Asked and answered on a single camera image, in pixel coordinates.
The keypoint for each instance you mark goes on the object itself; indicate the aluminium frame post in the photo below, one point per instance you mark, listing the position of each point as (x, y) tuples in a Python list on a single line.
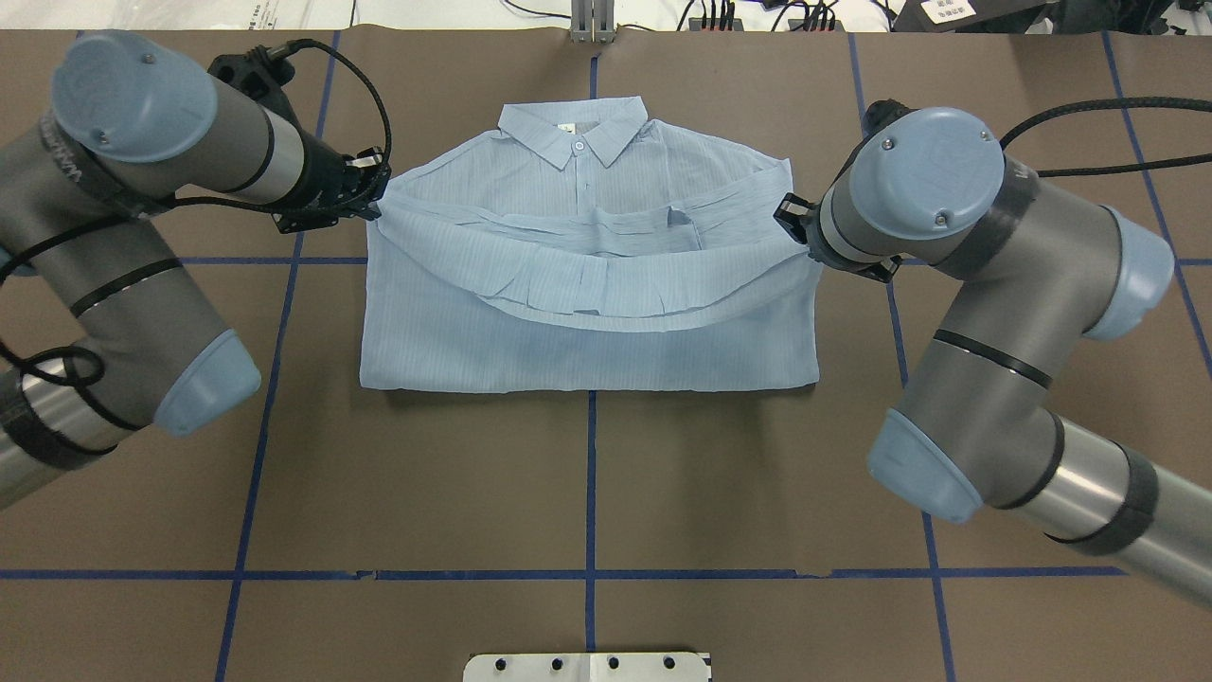
[(592, 22)]

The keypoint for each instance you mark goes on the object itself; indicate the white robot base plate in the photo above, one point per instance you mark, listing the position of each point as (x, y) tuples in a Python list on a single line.
[(588, 666)]

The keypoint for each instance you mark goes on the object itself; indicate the light blue striped shirt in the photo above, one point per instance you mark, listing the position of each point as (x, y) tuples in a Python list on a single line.
[(583, 246)]

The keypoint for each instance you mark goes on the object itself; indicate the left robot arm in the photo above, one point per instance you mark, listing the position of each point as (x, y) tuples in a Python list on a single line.
[(135, 130)]

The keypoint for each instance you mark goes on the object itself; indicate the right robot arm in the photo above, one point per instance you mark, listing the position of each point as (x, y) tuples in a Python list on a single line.
[(1039, 269)]

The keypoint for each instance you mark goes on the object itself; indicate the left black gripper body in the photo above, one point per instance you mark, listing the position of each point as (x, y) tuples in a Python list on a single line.
[(327, 181)]

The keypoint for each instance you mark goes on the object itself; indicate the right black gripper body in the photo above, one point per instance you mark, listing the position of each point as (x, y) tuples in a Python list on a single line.
[(810, 233)]

